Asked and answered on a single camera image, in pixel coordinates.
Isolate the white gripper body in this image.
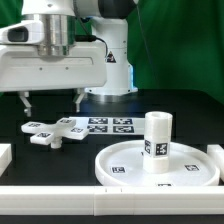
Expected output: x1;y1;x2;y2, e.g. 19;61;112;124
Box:
0;20;107;92

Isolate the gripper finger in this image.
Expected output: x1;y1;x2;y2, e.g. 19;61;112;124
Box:
73;88;86;112
19;91;32;117

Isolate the white cross-shaped table base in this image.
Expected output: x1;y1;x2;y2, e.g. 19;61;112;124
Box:
21;118;89;149

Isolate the white round table top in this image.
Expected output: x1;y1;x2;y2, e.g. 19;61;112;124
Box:
95;140;220;187

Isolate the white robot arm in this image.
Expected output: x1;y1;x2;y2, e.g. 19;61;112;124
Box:
0;0;139;113

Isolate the white marker sheet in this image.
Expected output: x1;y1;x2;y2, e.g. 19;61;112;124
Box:
75;117;145;135

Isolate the white left barrier block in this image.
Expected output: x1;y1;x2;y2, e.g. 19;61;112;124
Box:
0;144;12;176

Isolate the white front barrier rail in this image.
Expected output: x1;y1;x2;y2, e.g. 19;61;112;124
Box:
0;186;224;216

